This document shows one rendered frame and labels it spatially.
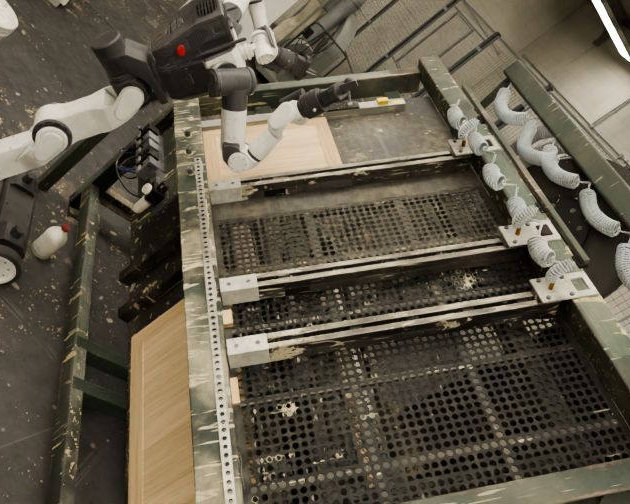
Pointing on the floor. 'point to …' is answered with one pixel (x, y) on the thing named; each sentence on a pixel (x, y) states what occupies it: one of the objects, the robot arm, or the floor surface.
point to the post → (68, 161)
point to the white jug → (50, 241)
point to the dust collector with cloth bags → (306, 36)
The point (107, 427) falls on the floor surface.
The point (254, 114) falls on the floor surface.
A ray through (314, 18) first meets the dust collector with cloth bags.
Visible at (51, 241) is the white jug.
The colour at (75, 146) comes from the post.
